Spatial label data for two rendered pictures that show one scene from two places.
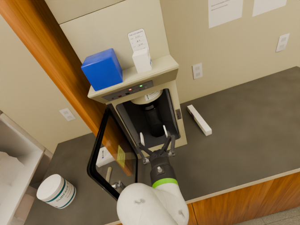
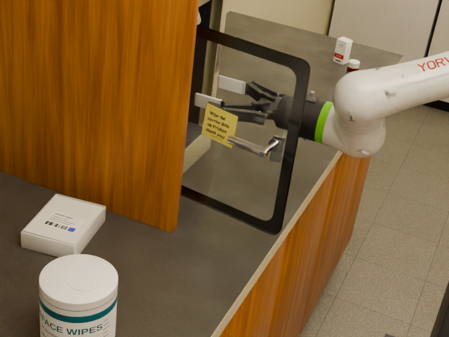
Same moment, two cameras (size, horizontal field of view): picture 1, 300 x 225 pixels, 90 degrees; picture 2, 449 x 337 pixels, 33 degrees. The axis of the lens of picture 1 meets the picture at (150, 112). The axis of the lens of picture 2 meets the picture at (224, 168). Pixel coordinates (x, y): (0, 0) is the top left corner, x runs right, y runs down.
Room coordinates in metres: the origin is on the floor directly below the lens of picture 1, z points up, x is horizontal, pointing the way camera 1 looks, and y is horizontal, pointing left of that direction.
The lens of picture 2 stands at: (0.03, 1.51, 1.91)
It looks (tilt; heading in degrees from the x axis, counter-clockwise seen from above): 31 degrees down; 287
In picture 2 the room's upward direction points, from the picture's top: 7 degrees clockwise
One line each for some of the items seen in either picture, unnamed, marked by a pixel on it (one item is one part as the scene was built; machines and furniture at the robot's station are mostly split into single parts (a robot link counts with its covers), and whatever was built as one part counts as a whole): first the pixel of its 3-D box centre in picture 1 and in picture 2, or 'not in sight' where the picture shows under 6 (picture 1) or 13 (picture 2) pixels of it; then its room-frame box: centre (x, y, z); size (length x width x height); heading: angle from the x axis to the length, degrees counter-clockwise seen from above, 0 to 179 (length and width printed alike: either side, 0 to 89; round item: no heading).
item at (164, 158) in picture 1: (159, 160); not in sight; (0.36, 0.03, 1.19); 0.09 x 0.08 x 0.07; 175
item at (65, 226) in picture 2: not in sight; (64, 226); (0.70, 0.37, 0.96); 0.16 x 0.12 x 0.04; 95
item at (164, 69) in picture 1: (135, 85); not in sight; (0.52, 0.01, 1.46); 0.32 x 0.11 x 0.10; 86
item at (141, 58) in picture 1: (142, 60); not in sight; (0.51, -0.04, 1.54); 0.05 x 0.05 x 0.06; 74
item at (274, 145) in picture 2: not in sight; (252, 143); (0.35, 0.24, 1.20); 0.10 x 0.05 x 0.03; 169
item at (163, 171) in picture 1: (162, 176); (309, 116); (0.29, 0.04, 1.19); 0.09 x 0.06 x 0.12; 85
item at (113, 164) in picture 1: (121, 161); (228, 130); (0.42, 0.19, 1.19); 0.30 x 0.01 x 0.40; 169
